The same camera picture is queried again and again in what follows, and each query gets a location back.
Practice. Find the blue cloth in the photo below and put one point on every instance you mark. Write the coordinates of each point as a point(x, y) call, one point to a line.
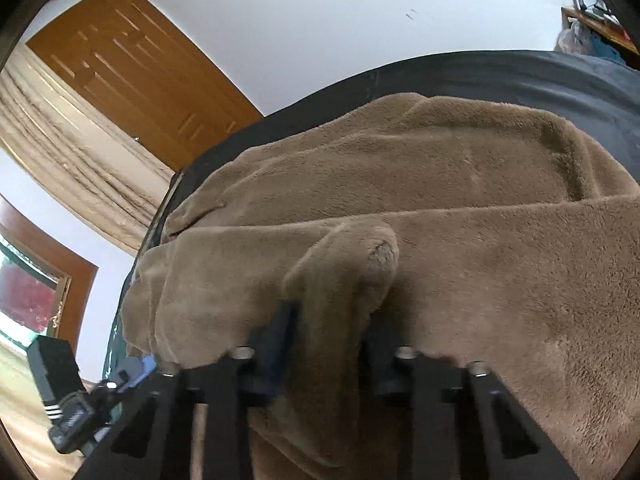
point(607, 52)

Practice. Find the brown fleece garment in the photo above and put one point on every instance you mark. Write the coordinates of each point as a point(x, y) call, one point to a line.
point(450, 210)

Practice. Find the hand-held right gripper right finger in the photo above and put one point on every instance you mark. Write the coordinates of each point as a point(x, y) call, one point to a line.
point(390, 370)

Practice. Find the clear plastic bag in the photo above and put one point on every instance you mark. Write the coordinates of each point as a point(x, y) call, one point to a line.
point(572, 37)

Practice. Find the wooden door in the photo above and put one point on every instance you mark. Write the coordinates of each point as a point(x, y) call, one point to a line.
point(140, 70)

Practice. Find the wooden desk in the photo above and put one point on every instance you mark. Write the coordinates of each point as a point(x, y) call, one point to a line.
point(620, 35)

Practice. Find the dark bed sheet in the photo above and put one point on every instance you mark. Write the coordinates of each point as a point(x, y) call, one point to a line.
point(500, 75)

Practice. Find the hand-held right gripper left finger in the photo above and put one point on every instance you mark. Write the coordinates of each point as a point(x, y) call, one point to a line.
point(277, 350)

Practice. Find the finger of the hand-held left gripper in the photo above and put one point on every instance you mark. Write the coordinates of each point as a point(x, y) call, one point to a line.
point(142, 366)

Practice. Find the teal green cloth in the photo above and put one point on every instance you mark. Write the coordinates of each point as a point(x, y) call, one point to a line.
point(111, 345)

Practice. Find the beige curtain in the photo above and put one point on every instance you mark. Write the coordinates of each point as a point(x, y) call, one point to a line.
point(75, 150)

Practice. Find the window with wooden frame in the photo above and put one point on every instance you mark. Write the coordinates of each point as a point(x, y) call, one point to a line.
point(30, 285)

